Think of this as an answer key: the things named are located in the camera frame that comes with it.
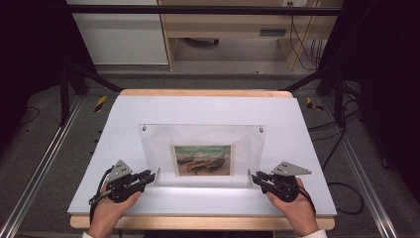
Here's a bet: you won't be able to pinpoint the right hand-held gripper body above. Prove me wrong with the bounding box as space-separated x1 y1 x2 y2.
268 161 312 203

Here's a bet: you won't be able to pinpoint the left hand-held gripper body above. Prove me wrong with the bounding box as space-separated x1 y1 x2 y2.
88 160 147 204

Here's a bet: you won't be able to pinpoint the clear acrylic photo frame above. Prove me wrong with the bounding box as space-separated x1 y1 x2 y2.
138 123 267 189

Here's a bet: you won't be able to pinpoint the person's right hand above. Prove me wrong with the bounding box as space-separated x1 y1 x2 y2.
266 178 320 236

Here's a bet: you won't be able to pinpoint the person's left hand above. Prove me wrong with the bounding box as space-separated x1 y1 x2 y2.
87 184 143 237

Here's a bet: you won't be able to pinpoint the light grey table mat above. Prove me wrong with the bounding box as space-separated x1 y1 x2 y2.
67 95 338 217

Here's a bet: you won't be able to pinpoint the painting print card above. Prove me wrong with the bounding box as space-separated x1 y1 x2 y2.
169 144 236 178

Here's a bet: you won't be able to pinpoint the wooden table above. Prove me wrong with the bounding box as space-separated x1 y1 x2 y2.
69 88 335 231

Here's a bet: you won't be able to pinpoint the yellow black tape marker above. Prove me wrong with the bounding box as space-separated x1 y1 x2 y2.
94 95 108 113
305 96 325 112

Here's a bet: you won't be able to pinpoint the black metal stand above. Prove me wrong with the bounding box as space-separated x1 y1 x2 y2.
58 62 123 127
280 62 348 128

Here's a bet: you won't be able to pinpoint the white cabinet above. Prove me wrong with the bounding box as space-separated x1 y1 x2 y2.
66 0 169 65

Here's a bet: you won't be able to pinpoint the light wooden desk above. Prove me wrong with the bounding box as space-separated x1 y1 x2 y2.
157 0 345 71

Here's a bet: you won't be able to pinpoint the black curtain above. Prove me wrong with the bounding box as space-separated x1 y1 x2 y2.
0 0 97 150
318 0 420 199

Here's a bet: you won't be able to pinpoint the black horizontal bar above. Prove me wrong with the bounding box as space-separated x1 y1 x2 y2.
65 4 343 17

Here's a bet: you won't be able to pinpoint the left hand-held gripper cable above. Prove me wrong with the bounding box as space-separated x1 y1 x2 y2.
88 168 115 226

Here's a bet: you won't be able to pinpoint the aluminium floor rail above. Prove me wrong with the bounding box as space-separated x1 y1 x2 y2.
0 95 83 238
321 97 399 238

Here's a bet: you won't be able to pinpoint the thin black floor cable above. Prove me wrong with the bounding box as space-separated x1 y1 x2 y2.
18 106 41 126

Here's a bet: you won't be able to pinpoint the hanging black cables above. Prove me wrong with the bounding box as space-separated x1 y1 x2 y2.
289 1 323 71

